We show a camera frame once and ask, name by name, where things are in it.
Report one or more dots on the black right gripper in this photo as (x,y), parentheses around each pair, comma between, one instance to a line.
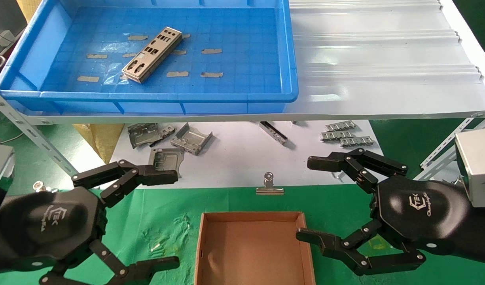
(420,209)

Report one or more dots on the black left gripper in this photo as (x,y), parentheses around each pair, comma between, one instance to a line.
(48,225)

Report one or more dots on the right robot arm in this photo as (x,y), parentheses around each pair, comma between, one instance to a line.
(484,237)

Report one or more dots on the brown cardboard box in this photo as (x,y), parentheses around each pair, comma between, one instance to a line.
(250,253)

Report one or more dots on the blue plastic tray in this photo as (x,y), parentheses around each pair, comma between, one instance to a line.
(234,63)

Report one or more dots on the green cloth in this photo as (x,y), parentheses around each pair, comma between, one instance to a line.
(163,221)

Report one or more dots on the flat stamped metal plate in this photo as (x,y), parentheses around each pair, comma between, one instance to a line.
(167,156)

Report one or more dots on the notched silver metal strip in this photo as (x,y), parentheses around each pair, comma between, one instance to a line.
(337,135)
(339,126)
(357,141)

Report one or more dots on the yellow woven bag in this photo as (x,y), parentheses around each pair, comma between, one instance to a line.
(102,138)
(29,8)

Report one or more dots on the small dark metal part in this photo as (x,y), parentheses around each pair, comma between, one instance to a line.
(168,130)

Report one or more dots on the silver binder clip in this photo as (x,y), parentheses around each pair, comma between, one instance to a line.
(269,190)
(39,184)

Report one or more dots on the slotted metal angle brace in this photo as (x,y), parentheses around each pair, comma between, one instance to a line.
(29,130)
(448,142)

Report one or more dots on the white paper sheet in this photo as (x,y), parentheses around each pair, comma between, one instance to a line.
(234,158)

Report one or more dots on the long narrow metal strip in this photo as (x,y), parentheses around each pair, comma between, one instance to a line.
(273,132)

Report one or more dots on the clear crumpled film patch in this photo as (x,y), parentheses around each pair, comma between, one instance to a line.
(112,73)

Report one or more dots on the white corrugated shelf panel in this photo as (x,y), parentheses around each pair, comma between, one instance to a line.
(385,59)

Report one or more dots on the grey metal block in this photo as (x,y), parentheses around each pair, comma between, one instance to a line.
(5,37)

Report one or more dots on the grey stamped metal bracket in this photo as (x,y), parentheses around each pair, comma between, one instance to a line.
(143,134)

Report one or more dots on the folded grey metal bracket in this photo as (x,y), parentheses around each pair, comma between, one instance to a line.
(191,138)

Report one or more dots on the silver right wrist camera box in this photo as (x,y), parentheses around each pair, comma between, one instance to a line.
(476,166)

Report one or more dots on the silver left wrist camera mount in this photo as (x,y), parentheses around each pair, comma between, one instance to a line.
(1,166)

